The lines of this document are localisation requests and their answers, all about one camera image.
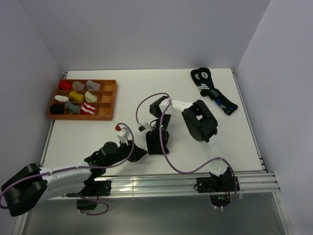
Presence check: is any taupe rolled sock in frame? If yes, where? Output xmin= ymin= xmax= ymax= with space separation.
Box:
xmin=72 ymin=81 xmax=86 ymax=91

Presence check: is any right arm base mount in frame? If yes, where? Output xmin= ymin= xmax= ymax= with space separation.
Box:
xmin=194 ymin=173 xmax=240 ymax=209

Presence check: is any dark grey rolled sock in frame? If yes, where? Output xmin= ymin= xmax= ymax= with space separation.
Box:
xmin=65 ymin=101 xmax=80 ymax=115

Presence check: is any black patterned sock pair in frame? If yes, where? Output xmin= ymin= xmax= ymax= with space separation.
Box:
xmin=190 ymin=68 xmax=238 ymax=116

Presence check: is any black rolled sock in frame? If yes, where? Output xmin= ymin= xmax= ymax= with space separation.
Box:
xmin=49 ymin=104 xmax=65 ymax=115

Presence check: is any orange compartment tray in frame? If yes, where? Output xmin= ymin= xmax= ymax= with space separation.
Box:
xmin=48 ymin=79 xmax=117 ymax=120

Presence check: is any white rolled sock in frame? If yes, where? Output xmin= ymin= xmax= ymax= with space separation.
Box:
xmin=54 ymin=95 xmax=69 ymax=102

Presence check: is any cream rolled sock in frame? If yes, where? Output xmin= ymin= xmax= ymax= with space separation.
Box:
xmin=85 ymin=91 xmax=97 ymax=103

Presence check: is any grey rolled sock top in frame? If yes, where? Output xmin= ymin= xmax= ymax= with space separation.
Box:
xmin=86 ymin=80 xmax=100 ymax=91

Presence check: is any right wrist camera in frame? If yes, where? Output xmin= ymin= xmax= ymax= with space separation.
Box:
xmin=137 ymin=122 xmax=153 ymax=132

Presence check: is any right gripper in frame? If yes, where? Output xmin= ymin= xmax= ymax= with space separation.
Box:
xmin=149 ymin=114 xmax=172 ymax=153

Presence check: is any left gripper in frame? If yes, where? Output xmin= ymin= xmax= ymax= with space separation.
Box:
xmin=105 ymin=137 xmax=147 ymax=168

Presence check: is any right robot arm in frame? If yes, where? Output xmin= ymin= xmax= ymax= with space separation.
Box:
xmin=146 ymin=96 xmax=235 ymax=191

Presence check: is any aluminium rail frame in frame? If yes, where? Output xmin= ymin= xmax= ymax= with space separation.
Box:
xmin=14 ymin=69 xmax=294 ymax=235

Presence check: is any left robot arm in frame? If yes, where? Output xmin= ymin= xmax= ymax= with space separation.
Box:
xmin=0 ymin=141 xmax=135 ymax=217

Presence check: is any red white striped sock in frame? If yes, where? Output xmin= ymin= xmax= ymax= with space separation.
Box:
xmin=80 ymin=102 xmax=96 ymax=115

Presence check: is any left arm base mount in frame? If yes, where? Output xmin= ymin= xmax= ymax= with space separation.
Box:
xmin=66 ymin=180 xmax=112 ymax=216

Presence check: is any red rolled sock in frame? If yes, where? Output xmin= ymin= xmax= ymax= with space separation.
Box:
xmin=59 ymin=80 xmax=72 ymax=91

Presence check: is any yellow rolled sock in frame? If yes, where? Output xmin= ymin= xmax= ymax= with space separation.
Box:
xmin=69 ymin=91 xmax=84 ymax=103

